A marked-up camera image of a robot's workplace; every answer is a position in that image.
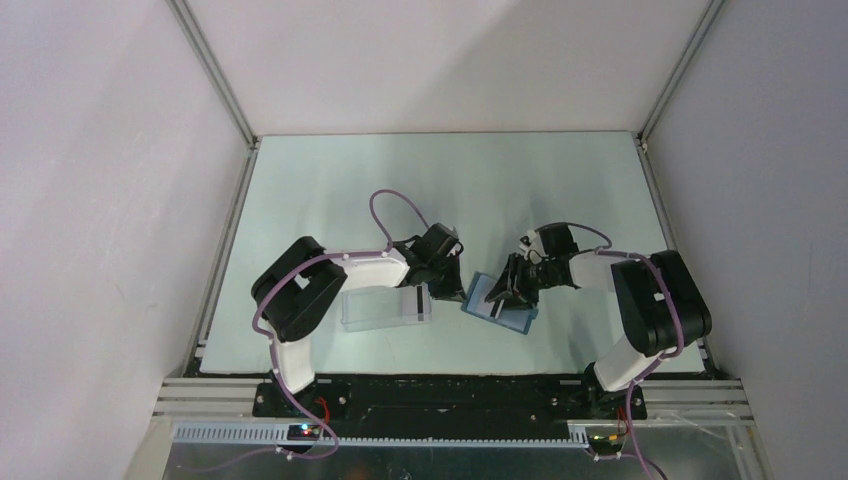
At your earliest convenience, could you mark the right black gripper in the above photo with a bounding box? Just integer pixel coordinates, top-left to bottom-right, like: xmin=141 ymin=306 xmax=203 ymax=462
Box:
xmin=484 ymin=252 xmax=560 ymax=311

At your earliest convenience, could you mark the white credit card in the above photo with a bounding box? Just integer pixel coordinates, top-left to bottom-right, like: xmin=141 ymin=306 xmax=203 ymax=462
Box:
xmin=400 ymin=284 xmax=432 ymax=325
xmin=489 ymin=300 xmax=504 ymax=321

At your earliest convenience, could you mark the blue leather card holder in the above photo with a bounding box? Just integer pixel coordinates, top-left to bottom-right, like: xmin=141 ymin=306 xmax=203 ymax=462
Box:
xmin=461 ymin=272 xmax=538 ymax=335

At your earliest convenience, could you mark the clear plastic card box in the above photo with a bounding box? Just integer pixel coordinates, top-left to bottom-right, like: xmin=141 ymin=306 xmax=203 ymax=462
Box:
xmin=341 ymin=287 xmax=413 ymax=333

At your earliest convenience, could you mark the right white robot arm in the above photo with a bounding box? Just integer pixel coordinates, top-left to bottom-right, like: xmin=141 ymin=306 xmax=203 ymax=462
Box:
xmin=483 ymin=222 xmax=712 ymax=418

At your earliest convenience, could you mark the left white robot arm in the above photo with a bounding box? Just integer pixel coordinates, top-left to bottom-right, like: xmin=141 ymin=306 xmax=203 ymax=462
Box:
xmin=251 ymin=223 xmax=466 ymax=417

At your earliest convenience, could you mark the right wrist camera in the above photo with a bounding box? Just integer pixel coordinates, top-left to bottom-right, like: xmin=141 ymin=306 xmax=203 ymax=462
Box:
xmin=519 ymin=230 xmax=546 ymax=262

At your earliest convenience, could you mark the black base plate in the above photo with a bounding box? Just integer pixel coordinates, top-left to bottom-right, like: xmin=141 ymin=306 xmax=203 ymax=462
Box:
xmin=252 ymin=374 xmax=647 ymax=440

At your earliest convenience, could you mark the aluminium frame rail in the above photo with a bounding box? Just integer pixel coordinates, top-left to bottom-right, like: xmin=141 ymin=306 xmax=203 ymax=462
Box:
xmin=166 ymin=0 xmax=258 ymax=149

